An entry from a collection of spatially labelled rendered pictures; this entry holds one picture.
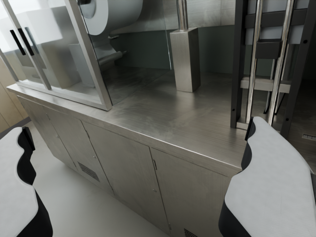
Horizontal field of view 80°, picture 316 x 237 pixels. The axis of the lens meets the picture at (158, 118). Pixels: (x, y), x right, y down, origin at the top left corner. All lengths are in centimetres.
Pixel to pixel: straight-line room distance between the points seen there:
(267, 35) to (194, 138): 34
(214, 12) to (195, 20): 10
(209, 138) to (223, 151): 7
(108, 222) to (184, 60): 124
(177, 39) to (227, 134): 45
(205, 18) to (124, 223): 140
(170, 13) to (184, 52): 37
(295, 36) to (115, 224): 146
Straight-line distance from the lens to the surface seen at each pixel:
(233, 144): 61
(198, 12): 111
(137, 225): 153
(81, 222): 171
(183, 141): 62
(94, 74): 85
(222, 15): 106
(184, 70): 90
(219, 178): 66
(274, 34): 58
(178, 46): 88
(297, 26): 57
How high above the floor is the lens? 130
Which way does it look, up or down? 32 degrees down
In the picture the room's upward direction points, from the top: 11 degrees counter-clockwise
